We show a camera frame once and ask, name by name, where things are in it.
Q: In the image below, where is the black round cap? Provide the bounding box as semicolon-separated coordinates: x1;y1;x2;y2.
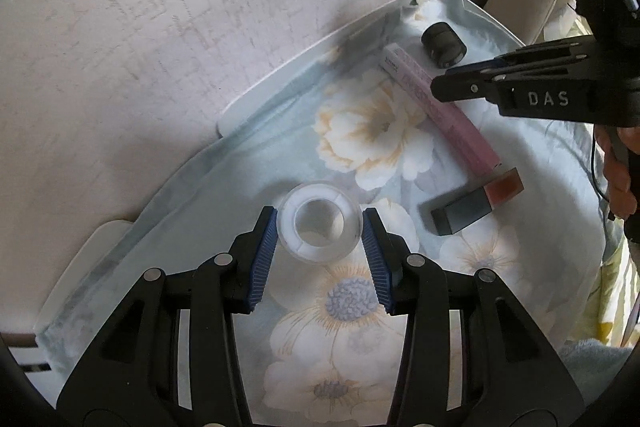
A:
421;22;468;68

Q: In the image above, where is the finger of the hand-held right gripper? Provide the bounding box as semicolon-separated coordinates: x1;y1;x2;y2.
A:
492;38;596;68
431;59;517;106

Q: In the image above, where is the black and red lipstick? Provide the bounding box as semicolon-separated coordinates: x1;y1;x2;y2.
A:
431;168;525;237

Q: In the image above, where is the black cable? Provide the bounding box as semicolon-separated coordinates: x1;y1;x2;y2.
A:
590;127;626;223

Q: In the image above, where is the long pink box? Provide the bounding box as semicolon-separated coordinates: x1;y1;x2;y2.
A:
378;43;502;172

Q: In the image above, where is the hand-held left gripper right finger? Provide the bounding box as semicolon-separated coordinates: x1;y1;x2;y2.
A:
362;207;586;427

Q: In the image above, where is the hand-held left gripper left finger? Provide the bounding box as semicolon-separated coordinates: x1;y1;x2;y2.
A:
55;205;279;427

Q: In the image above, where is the person's right hand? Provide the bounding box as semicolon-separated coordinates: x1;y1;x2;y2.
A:
595;124;634;220

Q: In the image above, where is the clear tape roll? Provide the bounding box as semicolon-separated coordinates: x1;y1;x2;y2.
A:
276;183;363;263

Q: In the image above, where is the yellow floral bedding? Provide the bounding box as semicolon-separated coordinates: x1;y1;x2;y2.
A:
597;232;640;348

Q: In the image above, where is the light blue floral cloth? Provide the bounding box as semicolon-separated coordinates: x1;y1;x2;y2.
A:
37;0;626;427

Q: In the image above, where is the fuzzy blue robe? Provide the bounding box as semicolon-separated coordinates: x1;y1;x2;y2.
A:
557;337;636;388

